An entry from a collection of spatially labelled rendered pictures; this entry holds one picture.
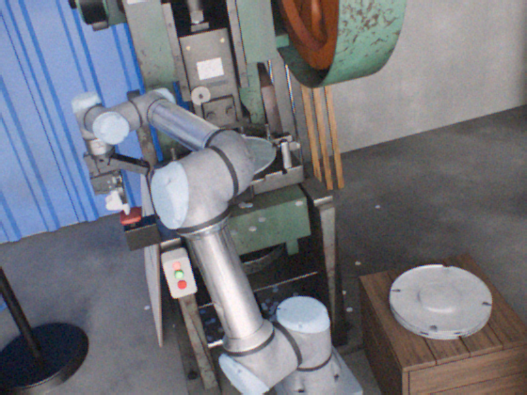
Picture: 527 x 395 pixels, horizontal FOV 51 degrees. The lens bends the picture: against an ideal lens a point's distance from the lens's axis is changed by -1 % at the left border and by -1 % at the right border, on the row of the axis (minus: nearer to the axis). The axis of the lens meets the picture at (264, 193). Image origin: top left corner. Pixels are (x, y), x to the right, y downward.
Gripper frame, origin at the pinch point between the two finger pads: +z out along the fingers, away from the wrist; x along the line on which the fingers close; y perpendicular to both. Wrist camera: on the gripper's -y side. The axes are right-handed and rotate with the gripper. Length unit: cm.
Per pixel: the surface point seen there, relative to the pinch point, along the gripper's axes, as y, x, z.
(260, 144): -44.0, -14.8, -2.5
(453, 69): -191, -138, 40
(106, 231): 25, -120, 76
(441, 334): -74, 45, 38
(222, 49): -38, -15, -35
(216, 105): -32.4, -11.5, -19.9
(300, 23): -69, -36, -32
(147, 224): -3.9, 2.1, 5.2
